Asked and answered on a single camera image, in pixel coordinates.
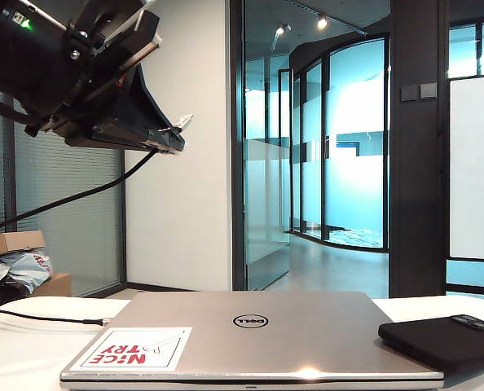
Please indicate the frosted glass window panel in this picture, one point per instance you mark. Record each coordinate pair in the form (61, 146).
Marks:
(474, 163)

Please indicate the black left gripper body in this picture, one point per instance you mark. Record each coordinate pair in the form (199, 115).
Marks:
(103, 49)

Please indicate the brown red cardboard box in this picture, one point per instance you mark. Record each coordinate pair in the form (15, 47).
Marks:
(56, 285)

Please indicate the black smartphone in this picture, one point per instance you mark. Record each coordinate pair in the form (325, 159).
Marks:
(437, 342)

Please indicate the round ceiling spotlight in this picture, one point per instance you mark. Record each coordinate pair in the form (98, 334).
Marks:
(322, 22)
(280, 29)

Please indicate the curved black framed glass partition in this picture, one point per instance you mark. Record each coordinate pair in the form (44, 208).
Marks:
(356, 122)

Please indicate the dark grey wall switch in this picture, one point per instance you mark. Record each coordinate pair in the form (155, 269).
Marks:
(409, 93)
(428, 91)

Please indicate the black framed glass door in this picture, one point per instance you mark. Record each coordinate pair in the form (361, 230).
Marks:
(266, 163)

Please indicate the small flat brown cardboard box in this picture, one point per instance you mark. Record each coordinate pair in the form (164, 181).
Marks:
(14, 242)

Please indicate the dark crumpled bag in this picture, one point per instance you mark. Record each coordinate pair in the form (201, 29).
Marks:
(5, 291)

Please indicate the white red Nice Try sticker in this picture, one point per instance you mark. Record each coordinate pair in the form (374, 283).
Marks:
(144, 346)

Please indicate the grey plastic mailing bag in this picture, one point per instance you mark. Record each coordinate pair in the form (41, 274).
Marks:
(26, 264)

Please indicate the silver Dell laptop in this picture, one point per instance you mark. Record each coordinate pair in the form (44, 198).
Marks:
(266, 350)

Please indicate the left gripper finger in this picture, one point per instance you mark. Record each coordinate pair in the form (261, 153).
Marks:
(120, 140)
(144, 114)

